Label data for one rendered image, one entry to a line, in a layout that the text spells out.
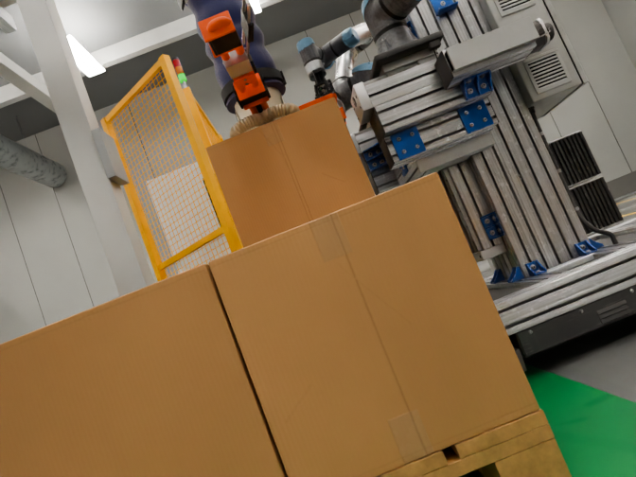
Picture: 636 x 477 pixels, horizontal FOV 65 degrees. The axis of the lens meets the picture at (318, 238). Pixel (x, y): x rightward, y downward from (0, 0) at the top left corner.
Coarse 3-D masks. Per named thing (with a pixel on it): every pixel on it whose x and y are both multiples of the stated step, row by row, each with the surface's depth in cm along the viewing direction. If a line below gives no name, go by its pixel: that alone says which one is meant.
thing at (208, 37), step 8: (216, 16) 111; (200, 24) 111; (232, 24) 111; (208, 32) 111; (216, 32) 111; (224, 32) 111; (232, 32) 112; (208, 40) 111; (216, 40) 112; (224, 40) 113; (232, 40) 114; (216, 48) 115; (224, 48) 117; (232, 48) 118; (216, 56) 118
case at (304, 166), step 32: (256, 128) 143; (288, 128) 142; (320, 128) 142; (224, 160) 142; (256, 160) 142; (288, 160) 141; (320, 160) 141; (352, 160) 141; (224, 192) 141; (256, 192) 141; (288, 192) 141; (320, 192) 140; (352, 192) 140; (256, 224) 140; (288, 224) 140
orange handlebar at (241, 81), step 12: (216, 24) 109; (228, 24) 111; (240, 48) 122; (252, 72) 136; (240, 84) 139; (252, 84) 144; (324, 96) 178; (336, 96) 179; (252, 108) 159; (264, 108) 163; (300, 108) 178
